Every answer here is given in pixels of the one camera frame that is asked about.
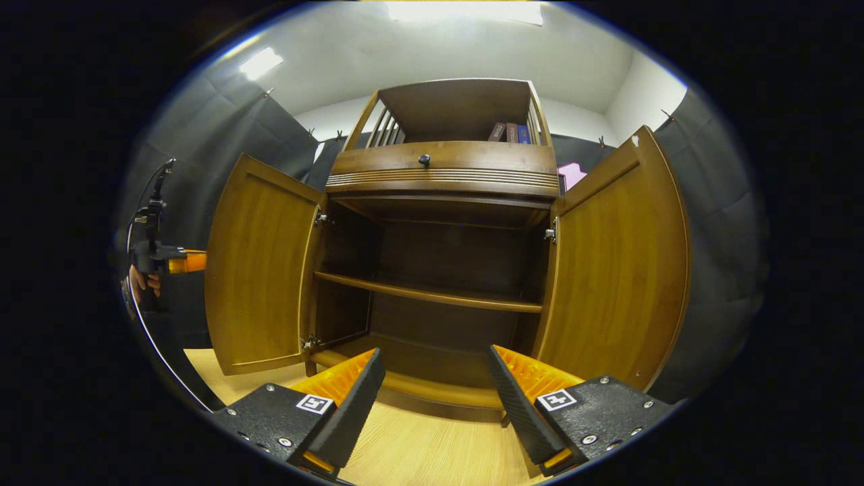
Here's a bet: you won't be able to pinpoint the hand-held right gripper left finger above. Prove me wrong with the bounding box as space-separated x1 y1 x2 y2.
208 348 386 481

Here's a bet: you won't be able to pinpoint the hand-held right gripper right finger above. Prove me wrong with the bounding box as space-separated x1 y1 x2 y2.
488 346 676 477

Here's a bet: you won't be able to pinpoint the wooden shoe cabinet door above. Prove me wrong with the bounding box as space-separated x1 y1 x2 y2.
205 154 327 376
533 126 691 392

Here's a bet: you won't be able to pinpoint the wooden double-door shoe cabinet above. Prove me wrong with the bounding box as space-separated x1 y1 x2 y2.
205 78 691 423

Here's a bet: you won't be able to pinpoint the wooden inner cabinet shelf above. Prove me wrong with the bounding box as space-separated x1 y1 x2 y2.
314 271 544 314

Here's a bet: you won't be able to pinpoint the wooden cabinet drawer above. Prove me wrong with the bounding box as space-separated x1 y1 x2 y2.
326 140 561 198

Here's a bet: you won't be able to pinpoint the small ceiling light panel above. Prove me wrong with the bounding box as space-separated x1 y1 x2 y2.
239 47 284 82

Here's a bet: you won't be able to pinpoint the black backdrop cloth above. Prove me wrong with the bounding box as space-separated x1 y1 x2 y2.
118 67 770 406

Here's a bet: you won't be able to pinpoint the large ceiling light panel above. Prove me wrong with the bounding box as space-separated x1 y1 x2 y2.
385 1 544 26

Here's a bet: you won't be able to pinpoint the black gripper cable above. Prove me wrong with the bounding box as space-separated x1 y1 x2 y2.
124 159 213 411

